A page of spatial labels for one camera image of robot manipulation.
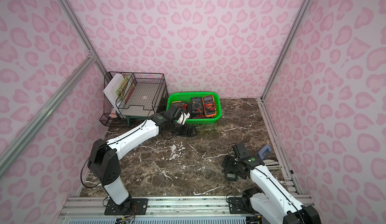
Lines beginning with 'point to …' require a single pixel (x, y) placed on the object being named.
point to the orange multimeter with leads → (209, 105)
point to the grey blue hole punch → (265, 151)
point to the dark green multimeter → (196, 107)
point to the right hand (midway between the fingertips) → (228, 165)
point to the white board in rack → (110, 89)
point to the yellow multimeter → (177, 104)
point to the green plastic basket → (186, 96)
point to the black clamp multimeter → (231, 170)
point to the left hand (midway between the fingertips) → (192, 131)
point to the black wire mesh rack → (136, 94)
